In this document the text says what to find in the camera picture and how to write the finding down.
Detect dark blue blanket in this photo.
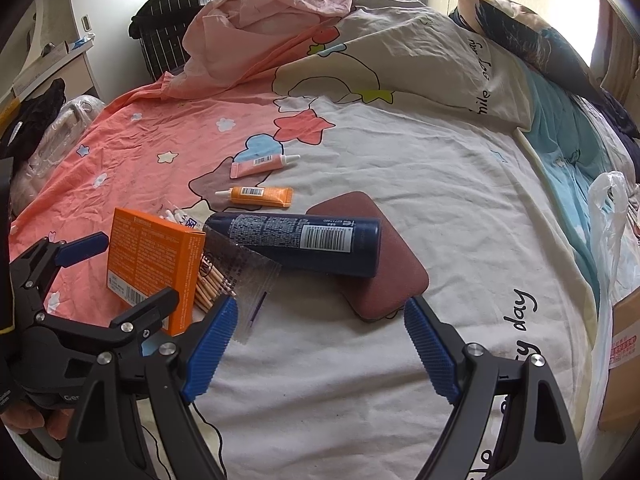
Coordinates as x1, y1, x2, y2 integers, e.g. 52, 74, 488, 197
600, 95, 640, 161

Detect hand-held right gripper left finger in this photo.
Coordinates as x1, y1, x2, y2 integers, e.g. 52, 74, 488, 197
59, 295, 240, 480

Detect pink tube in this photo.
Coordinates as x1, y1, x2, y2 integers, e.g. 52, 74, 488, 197
230, 154, 301, 179

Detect pink and beige printed quilt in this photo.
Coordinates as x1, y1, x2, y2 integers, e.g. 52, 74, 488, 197
182, 0, 633, 306

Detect clear plastic bag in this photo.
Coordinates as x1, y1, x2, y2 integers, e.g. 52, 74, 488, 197
15, 95, 106, 211

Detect white nightstand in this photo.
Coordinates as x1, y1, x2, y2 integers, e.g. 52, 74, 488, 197
10, 30, 108, 111

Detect printed bedsheet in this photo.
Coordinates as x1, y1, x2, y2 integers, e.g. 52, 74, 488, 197
10, 80, 616, 480

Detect cotton swabs in clear bag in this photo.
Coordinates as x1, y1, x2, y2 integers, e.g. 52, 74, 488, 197
160, 204, 282, 346

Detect printed pillow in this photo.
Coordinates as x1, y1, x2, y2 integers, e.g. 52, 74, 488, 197
450, 0, 608, 106

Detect person's left hand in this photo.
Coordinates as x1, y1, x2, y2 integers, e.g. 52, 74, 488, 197
0, 402, 76, 448

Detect maroon textured case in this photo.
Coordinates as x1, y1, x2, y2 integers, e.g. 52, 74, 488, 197
306, 191, 431, 322

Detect dark blue spray can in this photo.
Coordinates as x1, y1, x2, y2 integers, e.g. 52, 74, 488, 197
205, 212, 382, 279

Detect beige curtain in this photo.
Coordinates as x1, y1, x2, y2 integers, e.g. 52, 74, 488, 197
597, 5, 640, 96

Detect black cloth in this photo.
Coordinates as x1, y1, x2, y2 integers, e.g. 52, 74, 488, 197
0, 78, 67, 161

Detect black striped suitcase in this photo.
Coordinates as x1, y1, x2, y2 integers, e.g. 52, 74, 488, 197
129, 0, 216, 81

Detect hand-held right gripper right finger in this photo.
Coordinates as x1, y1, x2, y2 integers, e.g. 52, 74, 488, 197
403, 297, 585, 480

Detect white plastic bag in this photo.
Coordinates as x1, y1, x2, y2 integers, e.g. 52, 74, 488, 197
582, 171, 640, 441

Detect orange tube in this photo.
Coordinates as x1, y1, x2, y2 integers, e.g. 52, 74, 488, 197
215, 186, 295, 208

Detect cardboard box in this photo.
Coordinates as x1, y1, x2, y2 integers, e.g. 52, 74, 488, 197
597, 290, 640, 433

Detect orange carton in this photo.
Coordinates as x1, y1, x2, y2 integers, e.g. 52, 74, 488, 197
106, 207, 207, 337

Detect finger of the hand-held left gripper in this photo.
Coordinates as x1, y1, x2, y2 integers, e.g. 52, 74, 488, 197
9, 233, 110, 312
31, 287, 181, 335

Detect blue and white small box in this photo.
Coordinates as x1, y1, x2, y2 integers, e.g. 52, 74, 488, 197
64, 34, 97, 55

